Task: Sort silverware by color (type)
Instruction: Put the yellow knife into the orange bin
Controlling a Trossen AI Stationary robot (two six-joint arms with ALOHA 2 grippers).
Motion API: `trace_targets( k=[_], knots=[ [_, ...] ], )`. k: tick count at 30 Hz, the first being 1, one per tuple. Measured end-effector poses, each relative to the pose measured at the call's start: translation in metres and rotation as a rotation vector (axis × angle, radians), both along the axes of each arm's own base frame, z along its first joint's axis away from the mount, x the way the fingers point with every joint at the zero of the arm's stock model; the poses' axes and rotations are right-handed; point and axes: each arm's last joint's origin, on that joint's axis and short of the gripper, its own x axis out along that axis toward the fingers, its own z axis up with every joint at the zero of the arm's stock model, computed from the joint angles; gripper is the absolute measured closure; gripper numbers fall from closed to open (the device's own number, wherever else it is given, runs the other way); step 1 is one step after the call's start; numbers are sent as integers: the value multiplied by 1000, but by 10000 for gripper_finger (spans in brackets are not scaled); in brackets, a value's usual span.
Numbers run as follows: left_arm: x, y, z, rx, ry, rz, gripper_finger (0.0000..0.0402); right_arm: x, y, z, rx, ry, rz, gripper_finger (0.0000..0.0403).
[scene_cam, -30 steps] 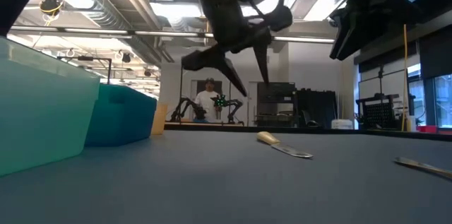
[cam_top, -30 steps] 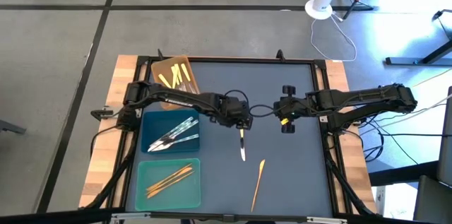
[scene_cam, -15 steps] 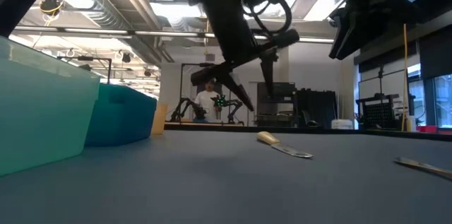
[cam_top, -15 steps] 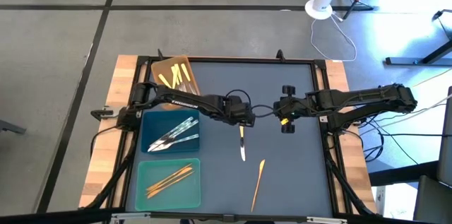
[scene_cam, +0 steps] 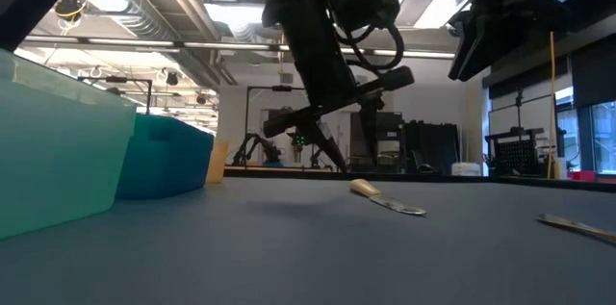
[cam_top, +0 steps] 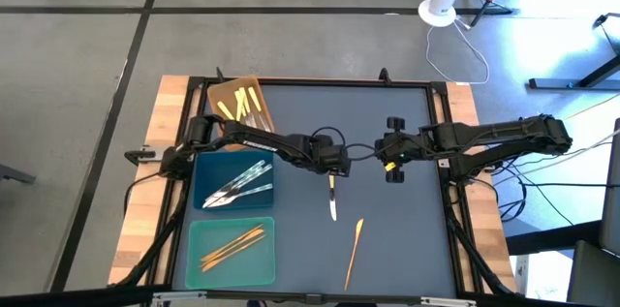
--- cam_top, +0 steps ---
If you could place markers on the dark blue plastic bin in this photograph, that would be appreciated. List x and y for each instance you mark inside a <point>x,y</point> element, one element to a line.
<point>218,166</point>

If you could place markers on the orange plastic bin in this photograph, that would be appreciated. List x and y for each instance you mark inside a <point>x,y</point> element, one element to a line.
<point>218,89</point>

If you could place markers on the teal plastic bin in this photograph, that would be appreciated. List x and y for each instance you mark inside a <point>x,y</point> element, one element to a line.
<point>242,273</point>

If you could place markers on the black lamp stand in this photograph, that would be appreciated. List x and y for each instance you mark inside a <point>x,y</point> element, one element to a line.
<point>603,17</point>

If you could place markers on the silver rail bracket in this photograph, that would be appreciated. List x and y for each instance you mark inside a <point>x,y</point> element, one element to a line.
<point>448,301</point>
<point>179,296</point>

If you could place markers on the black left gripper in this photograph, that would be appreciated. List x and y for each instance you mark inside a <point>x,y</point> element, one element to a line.
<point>331,157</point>

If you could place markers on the grey panel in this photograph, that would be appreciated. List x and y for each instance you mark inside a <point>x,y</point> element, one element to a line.
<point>611,191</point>

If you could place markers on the black T-shaped desk foot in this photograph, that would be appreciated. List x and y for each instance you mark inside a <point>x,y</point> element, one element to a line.
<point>557,83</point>

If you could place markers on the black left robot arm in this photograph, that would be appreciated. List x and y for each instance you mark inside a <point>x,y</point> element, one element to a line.
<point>271,144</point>

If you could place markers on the grey floor object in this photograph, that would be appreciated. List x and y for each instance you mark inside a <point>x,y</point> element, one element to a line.
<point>14,174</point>

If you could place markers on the wooden table side board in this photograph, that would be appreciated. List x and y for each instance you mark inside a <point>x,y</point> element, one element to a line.
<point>489,229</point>
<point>169,85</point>

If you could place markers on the white floor sign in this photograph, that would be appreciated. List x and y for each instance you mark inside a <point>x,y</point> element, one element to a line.
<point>547,278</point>

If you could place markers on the black floor beam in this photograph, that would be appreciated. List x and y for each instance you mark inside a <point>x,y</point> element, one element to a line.
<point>547,240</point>

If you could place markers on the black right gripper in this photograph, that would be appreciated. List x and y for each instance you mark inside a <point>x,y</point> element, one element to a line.
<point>399,147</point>

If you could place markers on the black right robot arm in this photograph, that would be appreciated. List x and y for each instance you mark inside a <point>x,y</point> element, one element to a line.
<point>494,132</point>

